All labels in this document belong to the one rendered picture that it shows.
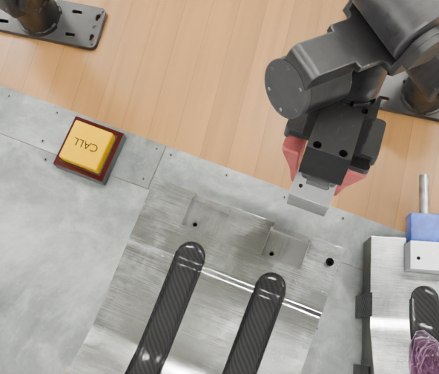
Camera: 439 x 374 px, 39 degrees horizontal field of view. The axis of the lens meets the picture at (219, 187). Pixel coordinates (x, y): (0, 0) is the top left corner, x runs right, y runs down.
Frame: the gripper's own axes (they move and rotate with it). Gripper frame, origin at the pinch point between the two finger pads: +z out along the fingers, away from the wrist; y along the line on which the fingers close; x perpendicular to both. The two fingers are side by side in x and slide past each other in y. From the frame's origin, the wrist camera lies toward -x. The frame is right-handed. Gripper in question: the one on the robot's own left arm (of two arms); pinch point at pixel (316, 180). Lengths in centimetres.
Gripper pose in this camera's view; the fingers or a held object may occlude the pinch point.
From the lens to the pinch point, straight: 74.3
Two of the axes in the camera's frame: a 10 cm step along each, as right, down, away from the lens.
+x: 3.3, -6.7, 6.6
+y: 9.3, 3.3, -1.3
